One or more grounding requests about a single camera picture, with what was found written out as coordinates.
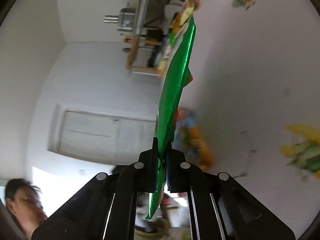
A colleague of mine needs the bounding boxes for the white metal shelf table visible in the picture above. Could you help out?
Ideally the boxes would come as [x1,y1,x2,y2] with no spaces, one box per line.
[126,0,185,76]

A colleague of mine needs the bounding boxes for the green chips bag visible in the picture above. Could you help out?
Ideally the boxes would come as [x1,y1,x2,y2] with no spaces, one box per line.
[146,16,196,220]

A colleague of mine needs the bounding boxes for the person head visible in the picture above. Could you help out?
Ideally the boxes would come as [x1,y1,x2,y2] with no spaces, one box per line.
[5,178,48,238]

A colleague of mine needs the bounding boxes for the yellow orange snack packet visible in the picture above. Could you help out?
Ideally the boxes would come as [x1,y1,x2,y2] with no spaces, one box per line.
[170,0,200,35]

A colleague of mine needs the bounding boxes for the orange striped snack packet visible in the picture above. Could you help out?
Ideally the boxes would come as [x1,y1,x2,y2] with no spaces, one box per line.
[157,44,172,78]

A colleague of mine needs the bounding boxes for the silver cooking pot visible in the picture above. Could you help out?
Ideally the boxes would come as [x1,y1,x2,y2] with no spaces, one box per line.
[104,8,135,33]

